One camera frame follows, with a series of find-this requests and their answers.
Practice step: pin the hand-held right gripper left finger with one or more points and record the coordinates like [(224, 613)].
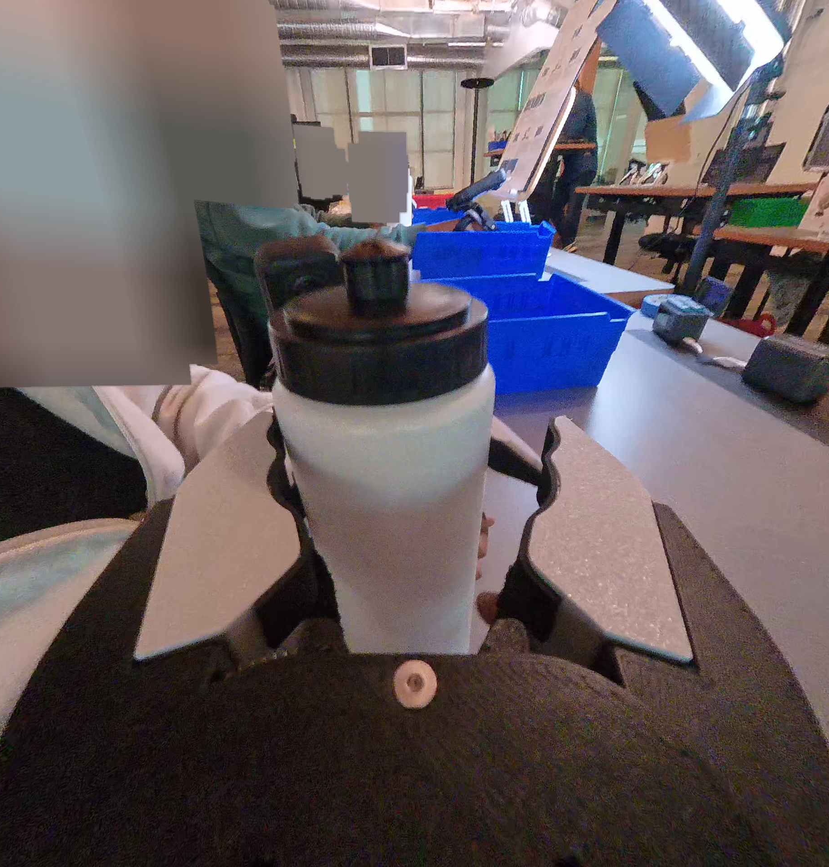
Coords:
[(218, 562)]

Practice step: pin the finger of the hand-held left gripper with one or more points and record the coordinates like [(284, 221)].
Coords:
[(516, 450)]

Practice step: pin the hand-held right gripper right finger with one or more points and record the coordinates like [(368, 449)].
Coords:
[(611, 562)]

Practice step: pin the blue plastic bin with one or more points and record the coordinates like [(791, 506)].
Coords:
[(556, 352), (482, 254), (431, 217)]

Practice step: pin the black bottle lid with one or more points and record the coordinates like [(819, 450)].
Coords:
[(380, 352)]

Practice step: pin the white plastic bottle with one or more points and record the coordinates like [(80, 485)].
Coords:
[(387, 508)]

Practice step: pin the person's left forearm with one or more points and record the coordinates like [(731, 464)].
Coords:
[(211, 413)]

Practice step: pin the person's left hand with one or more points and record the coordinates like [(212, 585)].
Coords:
[(485, 548)]

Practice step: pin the person's right hand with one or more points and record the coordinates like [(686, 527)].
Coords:
[(489, 607)]

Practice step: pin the red plastic bin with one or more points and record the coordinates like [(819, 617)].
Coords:
[(433, 200)]

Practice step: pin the person's black shirt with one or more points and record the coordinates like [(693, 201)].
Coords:
[(48, 474)]

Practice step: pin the blue tape roll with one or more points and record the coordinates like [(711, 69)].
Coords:
[(651, 306)]

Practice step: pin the grey charger case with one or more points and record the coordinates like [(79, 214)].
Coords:
[(678, 322)]

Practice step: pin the white board stand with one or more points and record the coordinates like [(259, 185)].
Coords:
[(514, 211)]

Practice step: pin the white ceiling vent grille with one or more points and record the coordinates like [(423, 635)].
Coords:
[(388, 57)]

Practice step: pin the black floor lamp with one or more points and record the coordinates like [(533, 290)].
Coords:
[(477, 82)]

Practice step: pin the dark grey case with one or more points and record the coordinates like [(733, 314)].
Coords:
[(794, 369)]

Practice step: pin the red basket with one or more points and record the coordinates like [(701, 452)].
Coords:
[(760, 326)]

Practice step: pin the printed instruction board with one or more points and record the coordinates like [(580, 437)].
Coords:
[(543, 115)]

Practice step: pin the wooden top desk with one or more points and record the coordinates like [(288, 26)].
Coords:
[(658, 191), (780, 236)]

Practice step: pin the black light stand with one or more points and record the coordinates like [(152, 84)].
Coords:
[(719, 203)]

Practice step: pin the green plastic bin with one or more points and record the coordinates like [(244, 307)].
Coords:
[(770, 212)]

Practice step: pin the black tripod leg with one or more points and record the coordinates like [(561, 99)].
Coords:
[(821, 278)]

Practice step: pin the black monitor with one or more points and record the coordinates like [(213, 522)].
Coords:
[(746, 164)]

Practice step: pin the studio light panel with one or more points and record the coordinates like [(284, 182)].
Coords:
[(658, 40)]

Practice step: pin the grey tablet screen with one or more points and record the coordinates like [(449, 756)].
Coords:
[(827, 135)]

